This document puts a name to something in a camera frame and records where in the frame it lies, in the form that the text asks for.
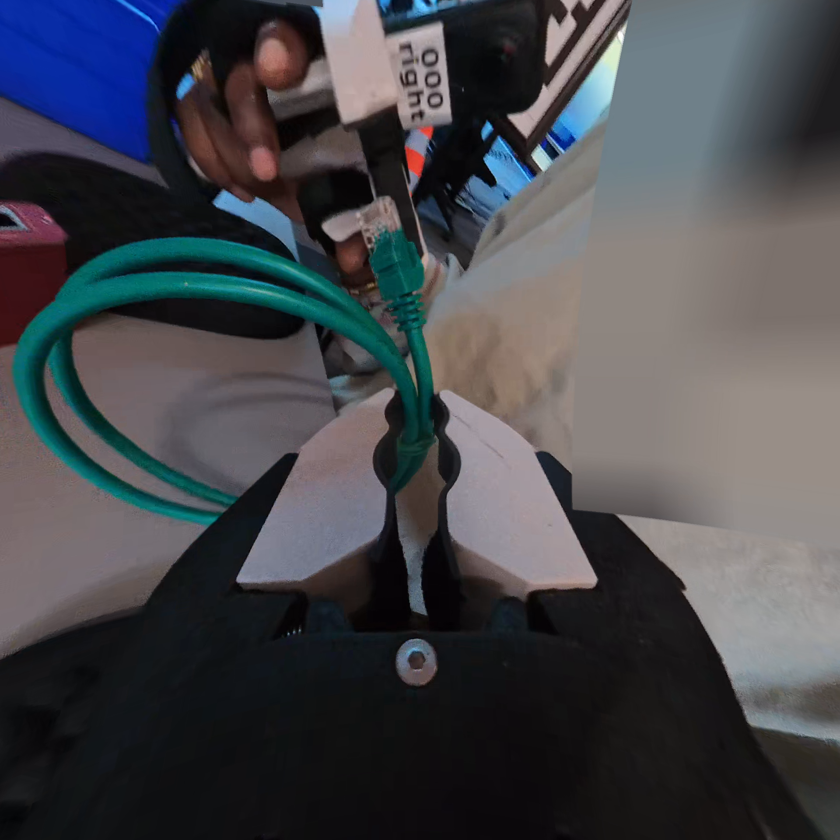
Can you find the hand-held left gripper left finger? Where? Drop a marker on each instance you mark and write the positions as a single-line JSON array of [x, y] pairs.
[[315, 518]]

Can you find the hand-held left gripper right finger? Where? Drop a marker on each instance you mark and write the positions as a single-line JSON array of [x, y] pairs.
[[518, 525]]

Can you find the blue plastic bin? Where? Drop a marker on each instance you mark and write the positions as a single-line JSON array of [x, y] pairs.
[[65, 65]]

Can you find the red ethernet splitter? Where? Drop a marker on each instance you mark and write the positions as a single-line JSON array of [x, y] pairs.
[[33, 282]]

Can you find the orange traffic cone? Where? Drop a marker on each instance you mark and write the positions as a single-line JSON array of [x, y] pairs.
[[417, 157]]

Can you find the person's pale sweater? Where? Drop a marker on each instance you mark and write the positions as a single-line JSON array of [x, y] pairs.
[[512, 328]]

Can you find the black framed marker sign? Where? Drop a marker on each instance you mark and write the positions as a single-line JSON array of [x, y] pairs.
[[577, 39]]

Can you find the black mesh pad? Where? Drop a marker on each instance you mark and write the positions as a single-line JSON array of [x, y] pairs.
[[131, 197]]

